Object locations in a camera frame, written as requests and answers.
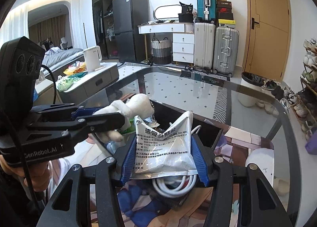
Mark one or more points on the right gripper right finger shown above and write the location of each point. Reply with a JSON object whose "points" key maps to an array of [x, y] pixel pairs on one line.
{"points": [[259, 205]]}

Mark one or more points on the grey side cabinet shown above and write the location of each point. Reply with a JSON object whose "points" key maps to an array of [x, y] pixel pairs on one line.
{"points": [[90, 84]]}

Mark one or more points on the white plush toy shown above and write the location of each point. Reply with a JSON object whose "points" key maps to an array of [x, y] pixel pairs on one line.
{"points": [[137, 105]]}

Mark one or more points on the wooden door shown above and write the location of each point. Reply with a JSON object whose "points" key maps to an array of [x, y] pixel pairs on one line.
{"points": [[268, 38]]}

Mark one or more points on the bed with grey blanket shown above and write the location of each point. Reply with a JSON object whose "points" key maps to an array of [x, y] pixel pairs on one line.
{"points": [[56, 58]]}

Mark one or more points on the stacked shoe boxes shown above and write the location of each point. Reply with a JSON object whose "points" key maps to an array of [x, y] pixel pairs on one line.
{"points": [[225, 14]]}

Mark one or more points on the white drawer desk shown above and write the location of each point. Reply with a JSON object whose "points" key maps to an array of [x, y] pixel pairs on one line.
{"points": [[183, 39]]}

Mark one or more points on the black handbag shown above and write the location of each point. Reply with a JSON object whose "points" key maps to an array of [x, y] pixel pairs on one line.
{"points": [[186, 16]]}

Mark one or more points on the silver foil medicine pouch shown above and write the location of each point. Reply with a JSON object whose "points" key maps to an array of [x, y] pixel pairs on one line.
{"points": [[165, 154]]}

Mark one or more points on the anime printed desk mat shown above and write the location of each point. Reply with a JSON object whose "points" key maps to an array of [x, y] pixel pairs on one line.
{"points": [[127, 199]]}

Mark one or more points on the wooden shoe rack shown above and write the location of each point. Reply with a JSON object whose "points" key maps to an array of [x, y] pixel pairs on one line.
{"points": [[305, 107]]}

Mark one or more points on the black refrigerator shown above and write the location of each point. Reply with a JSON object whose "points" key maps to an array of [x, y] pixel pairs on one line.
{"points": [[128, 15]]}

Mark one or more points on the oval black-framed mirror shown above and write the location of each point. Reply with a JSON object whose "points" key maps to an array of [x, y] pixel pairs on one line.
{"points": [[167, 12]]}

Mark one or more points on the white suitcase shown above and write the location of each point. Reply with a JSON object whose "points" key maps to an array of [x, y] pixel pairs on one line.
{"points": [[204, 37]]}

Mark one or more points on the dark glass wardrobe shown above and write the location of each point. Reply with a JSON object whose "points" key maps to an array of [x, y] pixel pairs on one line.
{"points": [[104, 28]]}

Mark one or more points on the teal suitcase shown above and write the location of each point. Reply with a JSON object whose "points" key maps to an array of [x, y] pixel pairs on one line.
{"points": [[207, 10]]}

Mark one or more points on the white electric kettle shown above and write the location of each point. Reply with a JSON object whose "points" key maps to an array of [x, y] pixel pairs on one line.
{"points": [[92, 57]]}

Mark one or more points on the silver suitcase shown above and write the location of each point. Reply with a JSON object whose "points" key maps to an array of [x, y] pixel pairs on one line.
{"points": [[225, 50]]}

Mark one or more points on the green snack packet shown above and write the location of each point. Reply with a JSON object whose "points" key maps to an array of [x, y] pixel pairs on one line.
{"points": [[130, 129]]}

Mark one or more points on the person's left hand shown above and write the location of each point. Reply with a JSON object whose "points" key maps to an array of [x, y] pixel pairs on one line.
{"points": [[39, 173]]}

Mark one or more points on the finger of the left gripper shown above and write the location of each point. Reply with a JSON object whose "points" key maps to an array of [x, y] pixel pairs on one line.
{"points": [[85, 111], [93, 123]]}

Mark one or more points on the woven laundry basket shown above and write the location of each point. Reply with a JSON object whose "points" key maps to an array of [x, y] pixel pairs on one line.
{"points": [[161, 51]]}

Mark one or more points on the purple bag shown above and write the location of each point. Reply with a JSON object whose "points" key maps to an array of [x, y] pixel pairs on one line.
{"points": [[311, 145]]}

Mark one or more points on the black camera module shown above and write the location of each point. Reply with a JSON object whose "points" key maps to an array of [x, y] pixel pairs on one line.
{"points": [[21, 61]]}

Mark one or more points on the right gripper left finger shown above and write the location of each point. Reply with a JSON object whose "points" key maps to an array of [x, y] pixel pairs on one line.
{"points": [[70, 203]]}

